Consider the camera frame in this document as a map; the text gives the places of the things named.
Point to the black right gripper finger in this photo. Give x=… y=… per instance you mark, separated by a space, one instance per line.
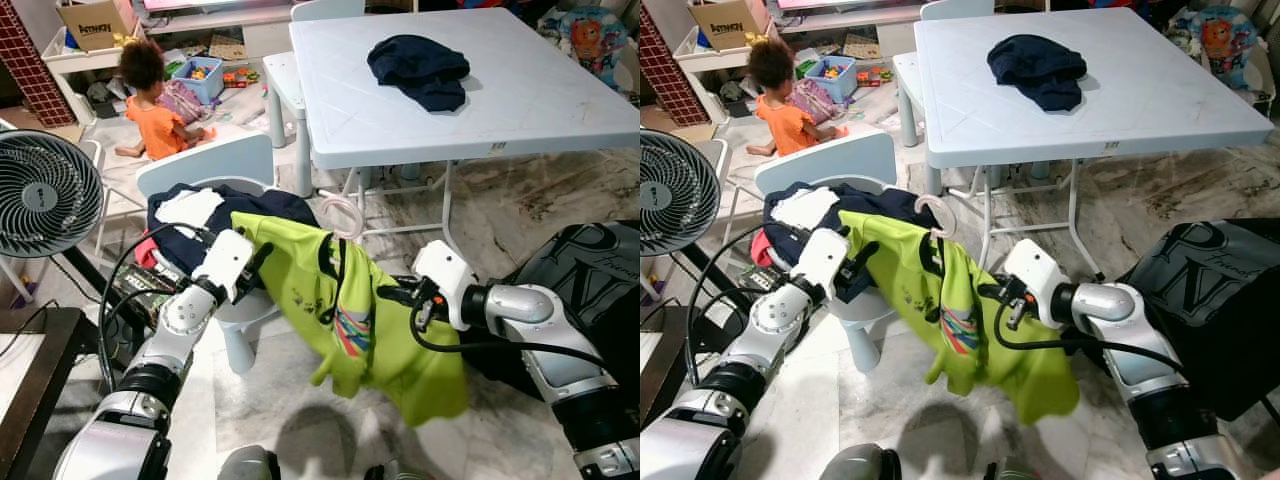
x=983 y=292
x=388 y=294

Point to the lime green shirt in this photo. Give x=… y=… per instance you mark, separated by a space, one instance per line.
x=900 y=270
x=300 y=270

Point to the navy garment with white patch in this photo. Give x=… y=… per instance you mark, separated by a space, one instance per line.
x=280 y=205
x=900 y=205

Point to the pale pink plastic hanger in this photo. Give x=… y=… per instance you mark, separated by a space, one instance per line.
x=953 y=215
x=358 y=220

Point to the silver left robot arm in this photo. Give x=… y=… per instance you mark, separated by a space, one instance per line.
x=170 y=330
x=770 y=330

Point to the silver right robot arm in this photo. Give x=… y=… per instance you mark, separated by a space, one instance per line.
x=1140 y=350
x=540 y=340

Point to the light blue plastic chair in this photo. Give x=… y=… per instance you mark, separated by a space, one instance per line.
x=905 y=90
x=280 y=90
x=200 y=160
x=830 y=160

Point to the child in orange shirt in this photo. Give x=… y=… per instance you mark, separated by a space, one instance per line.
x=785 y=125
x=155 y=125

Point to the black printed bag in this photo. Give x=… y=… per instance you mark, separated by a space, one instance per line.
x=590 y=270
x=1220 y=290

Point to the grey robot right leg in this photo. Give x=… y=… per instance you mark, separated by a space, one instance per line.
x=1010 y=470
x=400 y=472

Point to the grey robot leg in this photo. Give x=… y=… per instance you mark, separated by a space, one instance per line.
x=1010 y=470
x=400 y=472
x=860 y=465

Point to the pink patterned bag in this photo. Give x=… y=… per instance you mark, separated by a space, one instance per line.
x=815 y=100
x=185 y=100

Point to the blue toy bin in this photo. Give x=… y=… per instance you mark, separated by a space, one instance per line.
x=838 y=90
x=205 y=90

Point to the colourful small toys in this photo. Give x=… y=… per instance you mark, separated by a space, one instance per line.
x=875 y=75
x=240 y=76

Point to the grey robot left leg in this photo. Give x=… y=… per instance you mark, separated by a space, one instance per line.
x=860 y=465

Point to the black floor fan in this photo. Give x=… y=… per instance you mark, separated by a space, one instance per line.
x=50 y=190
x=670 y=190

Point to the dark wooden table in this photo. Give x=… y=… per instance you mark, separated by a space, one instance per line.
x=60 y=350
x=660 y=350

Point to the pale blue plastic table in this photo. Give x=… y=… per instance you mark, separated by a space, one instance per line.
x=1150 y=90
x=540 y=90

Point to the white television console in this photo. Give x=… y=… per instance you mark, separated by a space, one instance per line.
x=850 y=20
x=200 y=20

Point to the red tiled pillar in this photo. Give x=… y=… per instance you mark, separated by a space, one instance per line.
x=665 y=80
x=30 y=70

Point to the brown cardboard box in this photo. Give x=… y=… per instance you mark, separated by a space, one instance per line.
x=725 y=25
x=95 y=25

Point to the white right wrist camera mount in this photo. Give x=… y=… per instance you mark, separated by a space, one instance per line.
x=1035 y=275
x=445 y=275

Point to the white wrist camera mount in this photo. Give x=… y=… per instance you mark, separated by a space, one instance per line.
x=445 y=275
x=822 y=262
x=225 y=260
x=1035 y=275

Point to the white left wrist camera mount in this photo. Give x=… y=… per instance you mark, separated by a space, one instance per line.
x=822 y=262
x=225 y=260

